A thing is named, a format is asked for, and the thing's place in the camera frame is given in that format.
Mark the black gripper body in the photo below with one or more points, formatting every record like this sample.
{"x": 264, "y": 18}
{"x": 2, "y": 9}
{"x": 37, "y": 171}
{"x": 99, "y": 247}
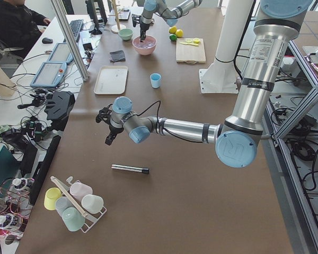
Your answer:
{"x": 113, "y": 129}
{"x": 143, "y": 27}

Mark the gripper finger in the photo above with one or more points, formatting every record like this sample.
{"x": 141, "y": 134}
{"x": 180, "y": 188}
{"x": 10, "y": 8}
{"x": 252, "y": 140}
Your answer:
{"x": 109, "y": 139}
{"x": 142, "y": 38}

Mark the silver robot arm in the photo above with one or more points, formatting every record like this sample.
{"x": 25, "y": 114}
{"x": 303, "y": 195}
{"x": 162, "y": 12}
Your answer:
{"x": 235, "y": 140}
{"x": 170, "y": 16}

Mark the pink bowl of ice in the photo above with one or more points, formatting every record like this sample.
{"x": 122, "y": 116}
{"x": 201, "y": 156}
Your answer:
{"x": 145, "y": 47}

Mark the blue plastic cup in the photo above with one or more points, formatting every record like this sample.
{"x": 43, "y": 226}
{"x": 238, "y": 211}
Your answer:
{"x": 155, "y": 79}

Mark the pink cup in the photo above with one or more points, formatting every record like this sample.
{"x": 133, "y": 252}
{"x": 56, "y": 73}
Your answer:
{"x": 78, "y": 190}

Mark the white cup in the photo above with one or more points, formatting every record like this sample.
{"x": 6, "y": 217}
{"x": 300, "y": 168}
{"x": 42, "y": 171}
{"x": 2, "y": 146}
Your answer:
{"x": 92, "y": 203}

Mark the grey cup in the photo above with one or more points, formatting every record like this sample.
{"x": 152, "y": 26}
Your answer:
{"x": 61, "y": 204}

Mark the yellow cup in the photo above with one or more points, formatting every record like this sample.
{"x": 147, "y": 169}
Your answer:
{"x": 51, "y": 196}

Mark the green cup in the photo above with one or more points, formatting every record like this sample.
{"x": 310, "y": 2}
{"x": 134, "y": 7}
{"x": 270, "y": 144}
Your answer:
{"x": 73, "y": 219}

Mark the green bowl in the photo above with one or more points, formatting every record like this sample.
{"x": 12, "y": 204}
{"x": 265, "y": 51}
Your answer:
{"x": 125, "y": 34}

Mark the wooden mug tree stand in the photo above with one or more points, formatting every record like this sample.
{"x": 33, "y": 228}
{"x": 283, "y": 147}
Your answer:
{"x": 116, "y": 27}

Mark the yellow lemon far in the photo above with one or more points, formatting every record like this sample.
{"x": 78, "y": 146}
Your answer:
{"x": 172, "y": 30}

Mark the grey folded cloth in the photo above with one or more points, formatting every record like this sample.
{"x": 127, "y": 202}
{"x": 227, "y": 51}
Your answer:
{"x": 116, "y": 56}

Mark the green lime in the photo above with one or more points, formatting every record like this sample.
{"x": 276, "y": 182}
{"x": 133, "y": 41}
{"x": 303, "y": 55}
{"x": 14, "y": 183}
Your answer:
{"x": 173, "y": 37}

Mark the yellow lemon near board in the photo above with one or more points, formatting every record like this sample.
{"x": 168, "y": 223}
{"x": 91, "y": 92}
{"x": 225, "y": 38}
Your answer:
{"x": 179, "y": 33}

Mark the yellow plastic knife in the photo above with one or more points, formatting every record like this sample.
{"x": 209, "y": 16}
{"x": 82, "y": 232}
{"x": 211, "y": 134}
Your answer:
{"x": 189, "y": 43}

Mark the steel muddler with black tip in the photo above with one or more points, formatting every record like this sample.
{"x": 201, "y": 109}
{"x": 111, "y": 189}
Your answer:
{"x": 131, "y": 168}

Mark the cream rabbit tray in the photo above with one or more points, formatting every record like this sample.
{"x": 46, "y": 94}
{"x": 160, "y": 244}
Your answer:
{"x": 111, "y": 80}

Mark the wooden cutting board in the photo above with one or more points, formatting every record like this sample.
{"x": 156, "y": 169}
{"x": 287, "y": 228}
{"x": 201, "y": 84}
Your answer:
{"x": 190, "y": 54}

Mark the black keyboard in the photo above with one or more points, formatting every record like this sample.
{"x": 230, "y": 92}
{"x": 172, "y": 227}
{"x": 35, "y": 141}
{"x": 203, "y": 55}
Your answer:
{"x": 76, "y": 26}

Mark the blue teach pendant far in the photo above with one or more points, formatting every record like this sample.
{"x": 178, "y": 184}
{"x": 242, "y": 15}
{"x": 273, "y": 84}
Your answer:
{"x": 61, "y": 53}

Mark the blue teach pendant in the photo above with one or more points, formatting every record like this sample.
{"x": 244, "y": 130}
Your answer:
{"x": 61, "y": 53}
{"x": 49, "y": 75}

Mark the blue teach pendant near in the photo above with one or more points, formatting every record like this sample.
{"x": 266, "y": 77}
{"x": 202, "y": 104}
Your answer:
{"x": 49, "y": 75}

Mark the black computer mouse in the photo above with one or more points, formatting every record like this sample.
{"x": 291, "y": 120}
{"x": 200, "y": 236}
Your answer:
{"x": 47, "y": 41}

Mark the seated person in black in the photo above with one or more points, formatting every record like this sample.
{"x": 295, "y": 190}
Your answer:
{"x": 19, "y": 26}

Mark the black plastic bracket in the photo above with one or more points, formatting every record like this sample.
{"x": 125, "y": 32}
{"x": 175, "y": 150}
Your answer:
{"x": 60, "y": 105}

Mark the white wire cup rack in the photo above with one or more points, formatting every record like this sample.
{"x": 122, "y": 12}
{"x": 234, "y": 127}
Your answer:
{"x": 90, "y": 219}

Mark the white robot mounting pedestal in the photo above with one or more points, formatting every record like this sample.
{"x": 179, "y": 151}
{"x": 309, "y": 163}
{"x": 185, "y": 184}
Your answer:
{"x": 220, "y": 76}

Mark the aluminium frame post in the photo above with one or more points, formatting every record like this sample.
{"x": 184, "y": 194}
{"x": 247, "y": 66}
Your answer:
{"x": 65, "y": 28}

